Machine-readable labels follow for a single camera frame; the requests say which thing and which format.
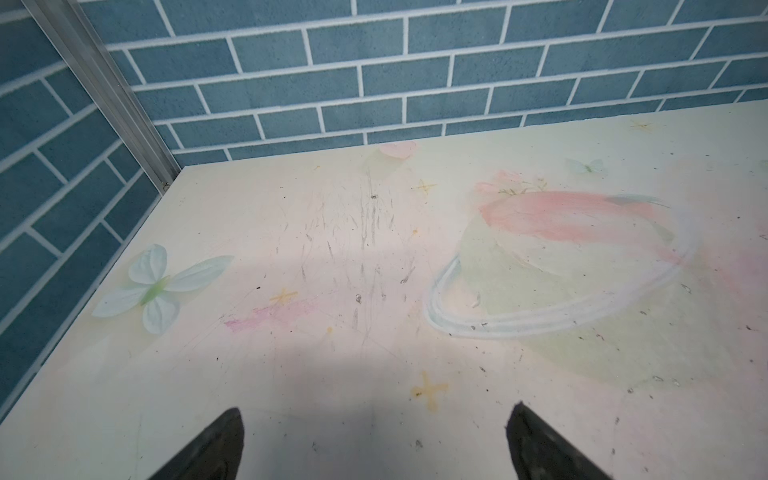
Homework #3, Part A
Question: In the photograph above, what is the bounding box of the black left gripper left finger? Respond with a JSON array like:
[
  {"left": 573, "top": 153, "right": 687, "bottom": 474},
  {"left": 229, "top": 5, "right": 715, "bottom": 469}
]
[{"left": 150, "top": 407, "right": 245, "bottom": 480}]

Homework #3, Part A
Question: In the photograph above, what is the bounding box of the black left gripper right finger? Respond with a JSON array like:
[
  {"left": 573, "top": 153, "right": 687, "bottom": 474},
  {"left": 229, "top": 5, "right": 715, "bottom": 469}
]
[{"left": 506, "top": 402, "right": 610, "bottom": 480}]

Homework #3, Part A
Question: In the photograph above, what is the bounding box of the aluminium corner post left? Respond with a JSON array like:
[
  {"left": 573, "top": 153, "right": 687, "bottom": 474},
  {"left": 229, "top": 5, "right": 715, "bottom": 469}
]
[{"left": 23, "top": 0, "right": 181, "bottom": 194}]

